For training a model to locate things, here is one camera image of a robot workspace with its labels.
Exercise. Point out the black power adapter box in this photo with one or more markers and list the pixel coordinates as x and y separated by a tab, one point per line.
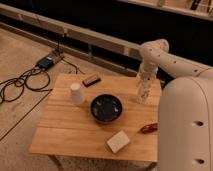
45	63

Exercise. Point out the black round bowl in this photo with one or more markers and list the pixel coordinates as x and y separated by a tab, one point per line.
106	108

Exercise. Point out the white paper cup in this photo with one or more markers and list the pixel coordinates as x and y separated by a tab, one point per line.
77	95

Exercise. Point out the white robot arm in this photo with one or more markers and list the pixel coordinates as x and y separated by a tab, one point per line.
185	112

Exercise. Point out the red brown small object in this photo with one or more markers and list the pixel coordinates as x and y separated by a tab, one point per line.
149	128

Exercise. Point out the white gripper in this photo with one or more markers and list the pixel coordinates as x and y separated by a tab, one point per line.
147	71

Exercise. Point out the beige sponge block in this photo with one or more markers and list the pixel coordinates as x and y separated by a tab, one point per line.
118	141

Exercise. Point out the wooden table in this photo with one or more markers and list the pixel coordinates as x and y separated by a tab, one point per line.
66	129

